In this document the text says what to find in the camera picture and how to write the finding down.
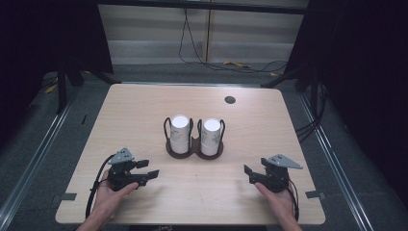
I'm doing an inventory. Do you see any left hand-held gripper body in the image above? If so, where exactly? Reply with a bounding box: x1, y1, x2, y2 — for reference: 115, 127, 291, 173
107, 147, 143, 193

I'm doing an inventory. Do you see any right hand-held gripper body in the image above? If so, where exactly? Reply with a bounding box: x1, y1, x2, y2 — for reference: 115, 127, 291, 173
260, 153, 304, 193

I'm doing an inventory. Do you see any dark wooden cup holder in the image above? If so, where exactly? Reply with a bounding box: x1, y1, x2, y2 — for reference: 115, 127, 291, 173
163, 116, 226, 161

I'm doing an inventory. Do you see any person's left hand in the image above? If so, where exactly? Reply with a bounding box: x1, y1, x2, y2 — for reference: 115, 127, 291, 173
92, 168, 140, 223

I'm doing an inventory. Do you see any person's right hand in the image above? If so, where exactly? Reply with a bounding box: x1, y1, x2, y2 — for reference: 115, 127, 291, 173
254, 182, 298, 225

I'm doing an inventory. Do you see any black metal stand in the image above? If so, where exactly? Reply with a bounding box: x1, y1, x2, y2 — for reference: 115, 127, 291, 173
55, 60, 122, 116
260, 64, 322, 111

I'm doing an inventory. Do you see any black curtain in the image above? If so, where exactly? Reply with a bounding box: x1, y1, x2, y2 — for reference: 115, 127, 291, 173
0, 0, 115, 152
283, 0, 408, 211

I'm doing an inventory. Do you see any black horizontal bar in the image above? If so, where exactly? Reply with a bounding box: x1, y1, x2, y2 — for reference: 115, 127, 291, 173
95, 0, 310, 15

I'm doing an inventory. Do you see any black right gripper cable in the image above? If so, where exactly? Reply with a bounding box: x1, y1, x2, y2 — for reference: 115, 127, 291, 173
286, 177, 301, 222

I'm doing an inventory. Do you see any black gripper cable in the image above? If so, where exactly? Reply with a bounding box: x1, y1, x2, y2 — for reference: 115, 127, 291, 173
286, 177, 301, 222
85, 154, 115, 219

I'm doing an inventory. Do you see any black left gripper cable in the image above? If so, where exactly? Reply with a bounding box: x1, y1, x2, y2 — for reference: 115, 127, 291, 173
85, 154, 115, 219

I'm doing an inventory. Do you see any metal floor rail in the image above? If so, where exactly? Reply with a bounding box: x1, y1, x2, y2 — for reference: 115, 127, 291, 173
297, 91, 377, 231
0, 94, 80, 223

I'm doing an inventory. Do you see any bundle of black floor cables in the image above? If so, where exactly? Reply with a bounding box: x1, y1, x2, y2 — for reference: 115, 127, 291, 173
293, 84, 329, 144

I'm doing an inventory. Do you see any yellow strap on floor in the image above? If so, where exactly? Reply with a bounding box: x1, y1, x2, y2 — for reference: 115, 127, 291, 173
222, 60, 253, 69

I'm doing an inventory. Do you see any long black hanging cable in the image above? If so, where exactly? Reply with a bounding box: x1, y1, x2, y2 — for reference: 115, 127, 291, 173
178, 8, 290, 74

